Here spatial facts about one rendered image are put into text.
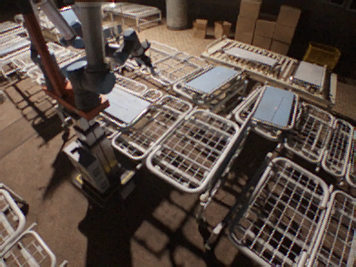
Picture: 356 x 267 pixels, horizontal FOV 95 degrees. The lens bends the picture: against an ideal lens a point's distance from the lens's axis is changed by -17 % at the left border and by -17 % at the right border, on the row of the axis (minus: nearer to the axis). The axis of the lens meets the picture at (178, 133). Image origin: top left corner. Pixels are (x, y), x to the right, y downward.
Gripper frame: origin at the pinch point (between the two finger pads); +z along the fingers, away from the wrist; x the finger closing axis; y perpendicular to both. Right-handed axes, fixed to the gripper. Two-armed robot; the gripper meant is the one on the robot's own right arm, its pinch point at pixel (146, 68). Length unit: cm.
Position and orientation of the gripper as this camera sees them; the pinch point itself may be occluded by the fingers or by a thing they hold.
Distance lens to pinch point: 133.5
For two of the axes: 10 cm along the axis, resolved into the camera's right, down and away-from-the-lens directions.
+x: 7.5, 5.6, -3.5
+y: -6.4, 7.5, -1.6
